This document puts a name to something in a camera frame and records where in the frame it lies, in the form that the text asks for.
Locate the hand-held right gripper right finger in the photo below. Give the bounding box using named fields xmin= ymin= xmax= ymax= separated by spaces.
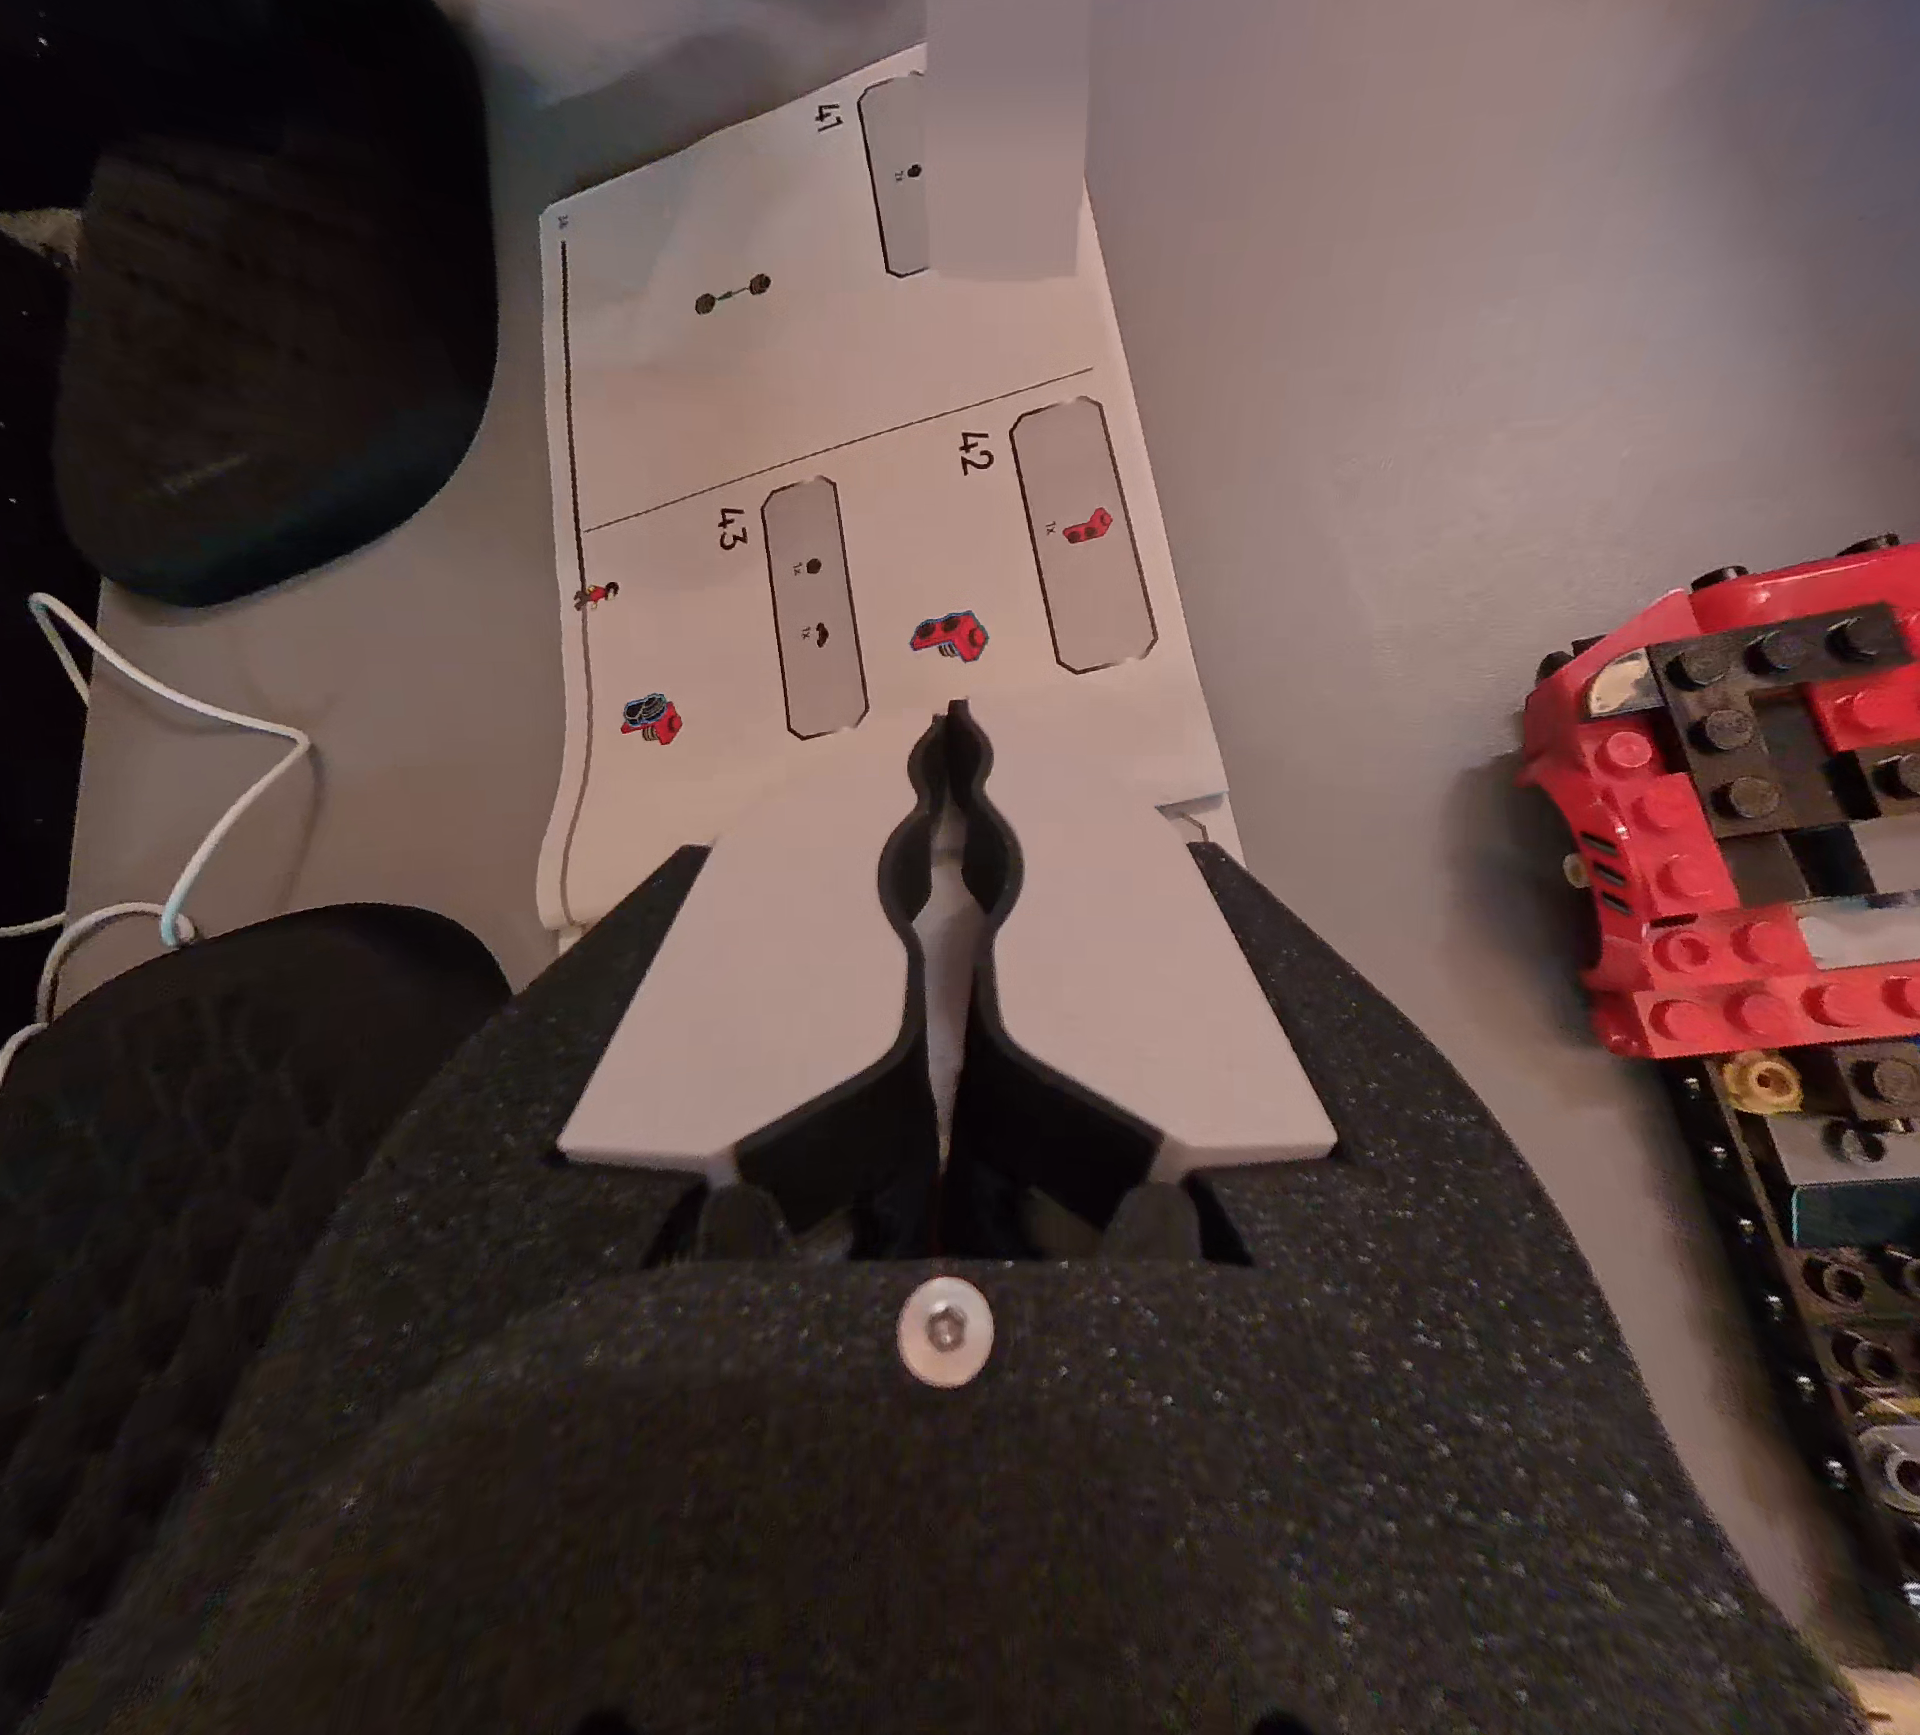
xmin=955 ymin=701 xmax=1340 ymax=1177

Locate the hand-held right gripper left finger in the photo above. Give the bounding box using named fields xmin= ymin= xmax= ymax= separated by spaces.
xmin=552 ymin=701 xmax=964 ymax=1173

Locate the red and black lego car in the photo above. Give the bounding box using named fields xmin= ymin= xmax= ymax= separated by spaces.
xmin=1514 ymin=536 xmax=1920 ymax=1665

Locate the lego instruction booklet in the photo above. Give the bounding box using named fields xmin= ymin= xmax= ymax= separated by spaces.
xmin=538 ymin=38 xmax=1246 ymax=1106

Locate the black chair armrest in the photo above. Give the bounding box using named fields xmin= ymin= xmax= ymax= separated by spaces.
xmin=0 ymin=906 xmax=513 ymax=1735
xmin=51 ymin=0 xmax=504 ymax=606

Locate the white cable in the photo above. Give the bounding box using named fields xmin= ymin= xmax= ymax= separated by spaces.
xmin=0 ymin=593 xmax=316 ymax=1078

